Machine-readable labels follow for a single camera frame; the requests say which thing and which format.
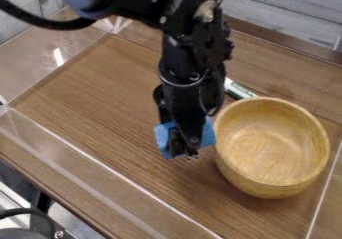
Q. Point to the blue foam block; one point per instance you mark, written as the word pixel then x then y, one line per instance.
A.
pixel 160 131

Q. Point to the clear acrylic corner bracket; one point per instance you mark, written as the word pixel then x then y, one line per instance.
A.
pixel 112 24

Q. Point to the white green glue stick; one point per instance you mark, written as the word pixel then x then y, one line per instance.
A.
pixel 236 91

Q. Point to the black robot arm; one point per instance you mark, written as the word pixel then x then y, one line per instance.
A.
pixel 195 49

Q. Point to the clear acrylic front barrier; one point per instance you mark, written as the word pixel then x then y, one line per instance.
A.
pixel 88 151

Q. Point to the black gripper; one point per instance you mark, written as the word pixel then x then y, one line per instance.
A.
pixel 187 103

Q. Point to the brown wooden bowl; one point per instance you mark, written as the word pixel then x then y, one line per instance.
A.
pixel 272 147

